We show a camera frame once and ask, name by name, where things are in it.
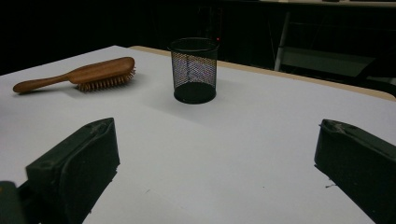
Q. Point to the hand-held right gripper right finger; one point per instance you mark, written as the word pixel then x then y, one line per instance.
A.
pixel 358 165

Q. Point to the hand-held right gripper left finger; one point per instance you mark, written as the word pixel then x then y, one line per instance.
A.
pixel 77 168

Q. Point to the brown leather pouch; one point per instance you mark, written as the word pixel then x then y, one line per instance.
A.
pixel 102 70

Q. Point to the black mesh pen holder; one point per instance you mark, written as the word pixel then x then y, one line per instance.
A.
pixel 194 93

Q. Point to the wooden table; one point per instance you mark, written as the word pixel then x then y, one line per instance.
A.
pixel 342 87

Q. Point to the white table mat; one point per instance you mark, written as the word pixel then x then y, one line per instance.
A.
pixel 218 140

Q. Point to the white-framed desk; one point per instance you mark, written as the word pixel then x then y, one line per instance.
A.
pixel 281 40

